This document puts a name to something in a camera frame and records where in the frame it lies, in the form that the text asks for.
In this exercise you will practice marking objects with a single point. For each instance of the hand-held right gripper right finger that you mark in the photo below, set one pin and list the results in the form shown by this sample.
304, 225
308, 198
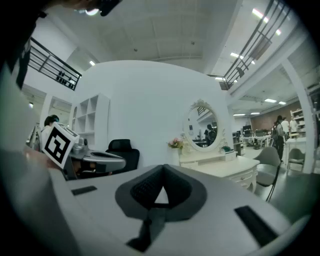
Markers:
220, 215

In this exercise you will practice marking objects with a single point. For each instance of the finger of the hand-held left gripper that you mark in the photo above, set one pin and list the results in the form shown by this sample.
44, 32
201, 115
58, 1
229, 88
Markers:
105, 151
110, 163

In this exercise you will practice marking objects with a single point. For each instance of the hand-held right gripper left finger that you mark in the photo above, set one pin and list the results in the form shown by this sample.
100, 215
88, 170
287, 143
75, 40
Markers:
100, 220

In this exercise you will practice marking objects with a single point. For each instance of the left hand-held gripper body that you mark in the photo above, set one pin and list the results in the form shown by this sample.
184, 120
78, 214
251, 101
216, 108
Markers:
58, 145

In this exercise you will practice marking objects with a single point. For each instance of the white dressing table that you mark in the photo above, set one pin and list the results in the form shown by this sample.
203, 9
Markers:
225, 165

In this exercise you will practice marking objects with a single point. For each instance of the person's left forearm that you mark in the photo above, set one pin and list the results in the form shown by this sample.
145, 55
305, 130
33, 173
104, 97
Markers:
35, 156

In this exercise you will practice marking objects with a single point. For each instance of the white table drawer with knob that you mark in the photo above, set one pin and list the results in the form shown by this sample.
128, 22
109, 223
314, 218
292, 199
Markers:
241, 178

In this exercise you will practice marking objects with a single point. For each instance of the black office chair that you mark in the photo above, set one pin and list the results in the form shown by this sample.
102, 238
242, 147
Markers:
122, 152

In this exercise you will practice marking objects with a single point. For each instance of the white cubby shelf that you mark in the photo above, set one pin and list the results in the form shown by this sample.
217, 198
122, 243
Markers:
93, 117

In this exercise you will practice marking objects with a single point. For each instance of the small dark jar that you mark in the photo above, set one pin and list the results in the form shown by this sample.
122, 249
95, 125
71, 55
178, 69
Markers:
227, 149

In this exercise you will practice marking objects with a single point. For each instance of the pink flower bouquet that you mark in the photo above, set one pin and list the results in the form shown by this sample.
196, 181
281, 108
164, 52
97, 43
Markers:
175, 143

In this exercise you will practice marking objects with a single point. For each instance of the gray shell chair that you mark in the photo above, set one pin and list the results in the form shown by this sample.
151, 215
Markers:
296, 156
267, 162

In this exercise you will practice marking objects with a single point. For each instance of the black metal railing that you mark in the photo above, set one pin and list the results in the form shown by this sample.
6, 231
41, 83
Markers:
250, 50
53, 66

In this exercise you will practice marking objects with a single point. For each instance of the oval white-framed mirror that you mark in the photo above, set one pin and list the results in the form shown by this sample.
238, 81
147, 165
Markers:
202, 127

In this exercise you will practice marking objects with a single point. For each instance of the white side table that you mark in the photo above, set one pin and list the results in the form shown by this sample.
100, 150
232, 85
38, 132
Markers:
296, 143

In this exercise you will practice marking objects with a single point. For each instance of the person's black jacket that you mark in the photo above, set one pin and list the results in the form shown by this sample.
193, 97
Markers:
17, 37

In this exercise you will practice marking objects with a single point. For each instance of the ceiling light panel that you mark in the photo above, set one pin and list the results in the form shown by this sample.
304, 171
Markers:
260, 14
270, 100
236, 55

